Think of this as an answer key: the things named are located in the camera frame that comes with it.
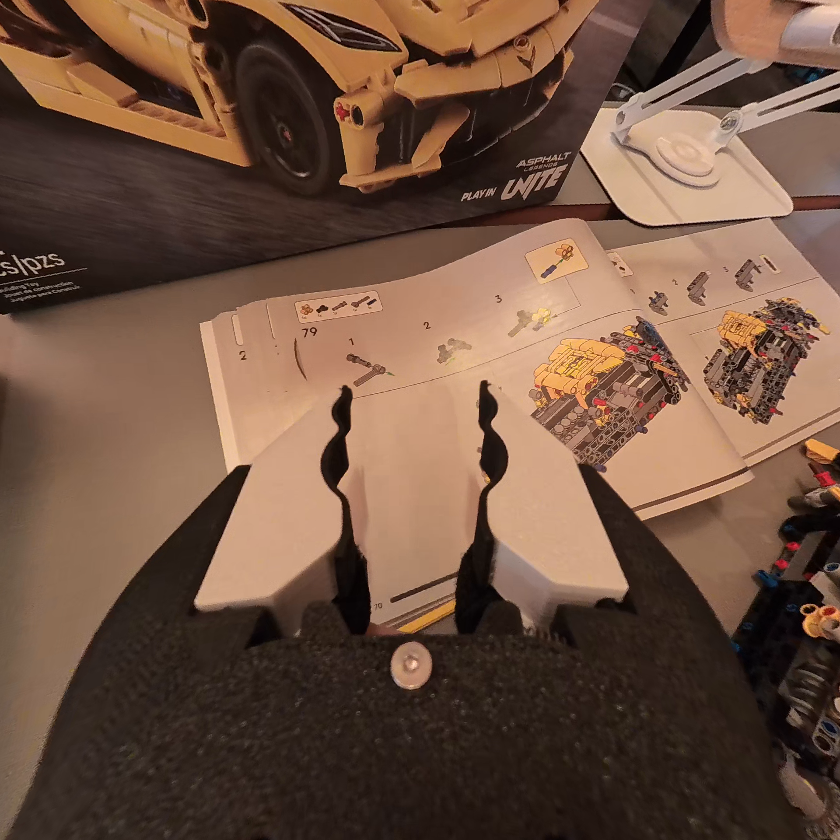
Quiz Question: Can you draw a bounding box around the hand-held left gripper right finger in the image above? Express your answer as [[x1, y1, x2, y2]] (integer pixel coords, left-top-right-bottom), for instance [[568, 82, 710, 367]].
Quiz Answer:
[[476, 379, 629, 634]]

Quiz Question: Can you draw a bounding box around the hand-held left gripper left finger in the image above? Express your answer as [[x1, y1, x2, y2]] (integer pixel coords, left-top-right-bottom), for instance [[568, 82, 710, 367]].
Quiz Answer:
[[194, 386, 355, 636]]

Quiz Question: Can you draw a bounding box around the partly built yellow toy car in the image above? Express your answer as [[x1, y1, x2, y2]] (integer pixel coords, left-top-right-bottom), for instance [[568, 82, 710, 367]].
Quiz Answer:
[[730, 438, 840, 840]]

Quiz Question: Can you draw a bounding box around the grey desk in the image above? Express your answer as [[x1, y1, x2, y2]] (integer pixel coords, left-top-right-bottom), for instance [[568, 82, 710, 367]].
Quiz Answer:
[[0, 105, 840, 840]]

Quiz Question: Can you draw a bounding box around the open instruction booklet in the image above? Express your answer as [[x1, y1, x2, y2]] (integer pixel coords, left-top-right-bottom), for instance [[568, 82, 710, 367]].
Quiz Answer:
[[199, 217, 840, 632]]

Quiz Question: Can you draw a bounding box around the toy car box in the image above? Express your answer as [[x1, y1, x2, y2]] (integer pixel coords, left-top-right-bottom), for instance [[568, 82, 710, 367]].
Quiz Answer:
[[0, 0, 652, 317]]

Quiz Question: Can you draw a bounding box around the wooden document stand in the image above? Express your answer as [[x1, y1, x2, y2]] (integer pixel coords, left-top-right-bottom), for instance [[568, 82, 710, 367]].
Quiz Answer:
[[581, 0, 840, 228]]

